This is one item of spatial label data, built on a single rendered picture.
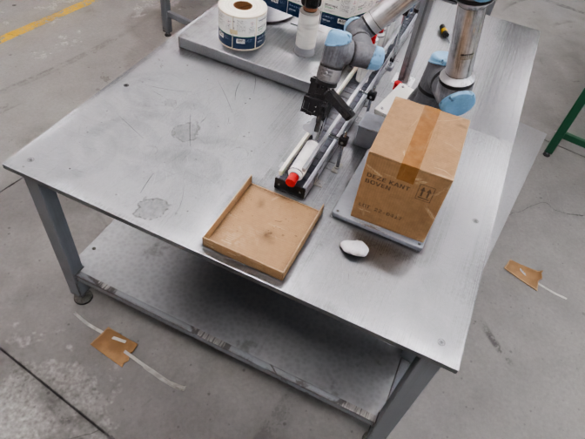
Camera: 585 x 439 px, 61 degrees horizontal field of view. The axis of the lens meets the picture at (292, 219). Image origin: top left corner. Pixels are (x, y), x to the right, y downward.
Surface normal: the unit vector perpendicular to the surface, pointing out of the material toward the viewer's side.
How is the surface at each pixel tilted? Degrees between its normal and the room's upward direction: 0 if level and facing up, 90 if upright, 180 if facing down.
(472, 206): 0
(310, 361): 1
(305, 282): 0
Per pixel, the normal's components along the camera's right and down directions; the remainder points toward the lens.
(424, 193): -0.38, 0.67
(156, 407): 0.11, -0.65
